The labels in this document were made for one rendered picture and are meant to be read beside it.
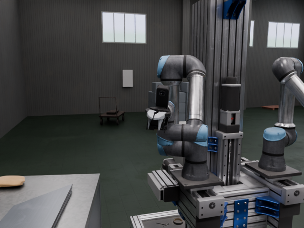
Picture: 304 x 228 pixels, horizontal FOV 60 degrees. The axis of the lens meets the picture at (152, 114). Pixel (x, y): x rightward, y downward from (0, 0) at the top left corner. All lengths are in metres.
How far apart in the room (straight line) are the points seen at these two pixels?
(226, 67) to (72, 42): 9.30
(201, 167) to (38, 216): 0.79
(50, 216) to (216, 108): 1.04
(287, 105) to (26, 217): 1.47
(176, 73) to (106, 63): 9.33
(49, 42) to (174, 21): 4.95
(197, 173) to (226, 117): 0.37
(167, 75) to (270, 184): 0.85
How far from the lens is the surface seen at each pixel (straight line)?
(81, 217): 1.11
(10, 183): 1.45
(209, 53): 1.57
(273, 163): 1.68
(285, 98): 1.76
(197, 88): 1.25
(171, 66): 1.34
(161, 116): 0.87
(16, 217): 1.14
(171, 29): 11.34
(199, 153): 1.40
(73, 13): 10.79
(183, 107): 7.69
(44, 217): 1.10
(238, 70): 1.66
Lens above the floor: 1.59
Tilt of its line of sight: 9 degrees down
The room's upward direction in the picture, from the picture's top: straight up
